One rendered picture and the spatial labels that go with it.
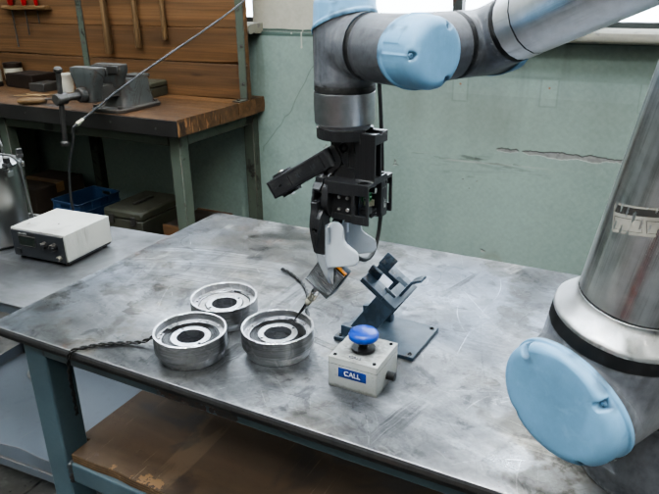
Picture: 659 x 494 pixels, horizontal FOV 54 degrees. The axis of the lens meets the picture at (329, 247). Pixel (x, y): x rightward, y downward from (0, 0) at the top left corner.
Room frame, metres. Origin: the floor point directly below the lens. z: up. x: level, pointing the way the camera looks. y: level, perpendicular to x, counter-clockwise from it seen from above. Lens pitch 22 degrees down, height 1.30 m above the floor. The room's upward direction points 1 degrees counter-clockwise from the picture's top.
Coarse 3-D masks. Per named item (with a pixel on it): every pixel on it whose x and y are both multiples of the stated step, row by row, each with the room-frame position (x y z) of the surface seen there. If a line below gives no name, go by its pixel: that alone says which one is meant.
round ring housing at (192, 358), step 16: (176, 320) 0.85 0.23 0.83; (192, 320) 0.86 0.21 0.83; (208, 320) 0.86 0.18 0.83; (224, 320) 0.84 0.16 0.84; (160, 336) 0.81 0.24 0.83; (176, 336) 0.81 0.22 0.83; (192, 336) 0.83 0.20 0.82; (208, 336) 0.81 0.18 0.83; (224, 336) 0.80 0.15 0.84; (160, 352) 0.77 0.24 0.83; (176, 352) 0.76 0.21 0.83; (192, 352) 0.76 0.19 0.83; (208, 352) 0.77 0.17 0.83; (224, 352) 0.81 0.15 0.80; (176, 368) 0.77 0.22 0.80; (192, 368) 0.77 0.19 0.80
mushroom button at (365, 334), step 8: (352, 328) 0.75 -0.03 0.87; (360, 328) 0.75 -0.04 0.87; (368, 328) 0.75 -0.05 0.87; (376, 328) 0.75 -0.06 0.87; (352, 336) 0.73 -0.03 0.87; (360, 336) 0.73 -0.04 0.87; (368, 336) 0.73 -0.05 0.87; (376, 336) 0.73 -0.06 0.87; (360, 344) 0.73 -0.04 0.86; (368, 344) 0.73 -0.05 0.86
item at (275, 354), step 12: (264, 312) 0.86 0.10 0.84; (276, 312) 0.87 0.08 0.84; (288, 312) 0.87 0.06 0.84; (252, 324) 0.84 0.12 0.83; (276, 324) 0.84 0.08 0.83; (288, 324) 0.84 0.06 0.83; (312, 324) 0.82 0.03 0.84; (264, 336) 0.81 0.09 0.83; (276, 336) 0.84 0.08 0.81; (288, 336) 0.81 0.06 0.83; (312, 336) 0.80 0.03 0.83; (252, 348) 0.78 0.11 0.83; (264, 348) 0.77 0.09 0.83; (276, 348) 0.77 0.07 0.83; (288, 348) 0.77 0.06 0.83; (300, 348) 0.78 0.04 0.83; (252, 360) 0.79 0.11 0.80; (264, 360) 0.78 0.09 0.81; (276, 360) 0.77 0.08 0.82; (288, 360) 0.78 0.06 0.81; (300, 360) 0.79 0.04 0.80
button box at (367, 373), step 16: (336, 352) 0.74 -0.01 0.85; (352, 352) 0.74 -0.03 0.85; (368, 352) 0.73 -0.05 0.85; (384, 352) 0.74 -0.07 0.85; (336, 368) 0.72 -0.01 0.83; (352, 368) 0.71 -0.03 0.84; (368, 368) 0.70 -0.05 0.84; (384, 368) 0.72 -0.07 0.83; (336, 384) 0.72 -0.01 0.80; (352, 384) 0.71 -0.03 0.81; (368, 384) 0.70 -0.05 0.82; (384, 384) 0.72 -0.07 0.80
